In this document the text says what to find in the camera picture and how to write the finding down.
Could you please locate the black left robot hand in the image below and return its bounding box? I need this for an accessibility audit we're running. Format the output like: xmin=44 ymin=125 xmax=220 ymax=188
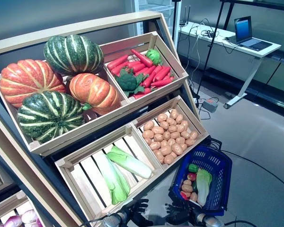
xmin=122 ymin=198 xmax=155 ymax=227

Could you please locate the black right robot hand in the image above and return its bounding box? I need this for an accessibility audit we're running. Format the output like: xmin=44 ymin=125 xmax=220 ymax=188
xmin=165 ymin=201 xmax=195 ymax=225

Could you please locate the napa cabbage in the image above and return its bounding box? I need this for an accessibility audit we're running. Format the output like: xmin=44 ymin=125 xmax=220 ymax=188
xmin=106 ymin=145 xmax=152 ymax=179
xmin=98 ymin=152 xmax=131 ymax=206
xmin=195 ymin=168 xmax=213 ymax=207

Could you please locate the blue plastic shopping basket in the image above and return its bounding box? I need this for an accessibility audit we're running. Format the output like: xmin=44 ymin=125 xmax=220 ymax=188
xmin=168 ymin=136 xmax=233 ymax=216

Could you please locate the wide wooden slat crate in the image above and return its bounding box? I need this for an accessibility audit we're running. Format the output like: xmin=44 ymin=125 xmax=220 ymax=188
xmin=0 ymin=59 xmax=131 ymax=157

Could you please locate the grey power adapter box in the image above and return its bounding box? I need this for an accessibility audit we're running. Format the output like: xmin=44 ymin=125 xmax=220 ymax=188
xmin=202 ymin=99 xmax=219 ymax=113

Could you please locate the small orange ribbed pumpkin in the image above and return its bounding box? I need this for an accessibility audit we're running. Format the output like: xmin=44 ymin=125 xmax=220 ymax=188
xmin=69 ymin=72 xmax=122 ymax=116

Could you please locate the dark green broccoli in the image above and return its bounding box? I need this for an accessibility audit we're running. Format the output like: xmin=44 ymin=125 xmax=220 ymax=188
xmin=115 ymin=68 xmax=149 ymax=97

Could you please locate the green striped pumpkin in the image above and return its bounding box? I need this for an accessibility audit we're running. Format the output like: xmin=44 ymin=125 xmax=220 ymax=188
xmin=43 ymin=34 xmax=105 ymax=76
xmin=17 ymin=91 xmax=85 ymax=144

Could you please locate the white desk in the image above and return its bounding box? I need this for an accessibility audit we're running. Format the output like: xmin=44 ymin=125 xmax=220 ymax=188
xmin=179 ymin=21 xmax=282 ymax=109

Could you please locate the black tripod stand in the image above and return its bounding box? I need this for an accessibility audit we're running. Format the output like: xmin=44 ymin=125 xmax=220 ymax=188
xmin=196 ymin=0 xmax=235 ymax=101

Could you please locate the large orange ribbed pumpkin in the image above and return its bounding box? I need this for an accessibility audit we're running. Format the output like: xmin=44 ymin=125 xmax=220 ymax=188
xmin=0 ymin=59 xmax=67 ymax=109

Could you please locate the black wifi router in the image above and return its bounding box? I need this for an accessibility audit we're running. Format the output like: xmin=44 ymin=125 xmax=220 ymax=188
xmin=179 ymin=6 xmax=191 ymax=26

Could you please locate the black stand pole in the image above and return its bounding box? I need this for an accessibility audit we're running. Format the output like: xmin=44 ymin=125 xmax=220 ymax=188
xmin=171 ymin=0 xmax=183 ymax=44

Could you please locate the wooden and black display rack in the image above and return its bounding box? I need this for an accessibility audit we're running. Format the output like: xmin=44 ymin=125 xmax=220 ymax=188
xmin=0 ymin=10 xmax=210 ymax=227

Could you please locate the open grey laptop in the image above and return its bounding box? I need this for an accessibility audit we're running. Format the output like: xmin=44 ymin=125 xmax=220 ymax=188
xmin=234 ymin=16 xmax=274 ymax=52

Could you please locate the computer monitor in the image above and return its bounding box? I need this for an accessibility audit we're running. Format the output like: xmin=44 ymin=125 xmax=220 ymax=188
xmin=132 ymin=0 xmax=182 ymax=36

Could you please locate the long black floor cable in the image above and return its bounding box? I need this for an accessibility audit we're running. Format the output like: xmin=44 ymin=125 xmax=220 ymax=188
xmin=221 ymin=148 xmax=284 ymax=193

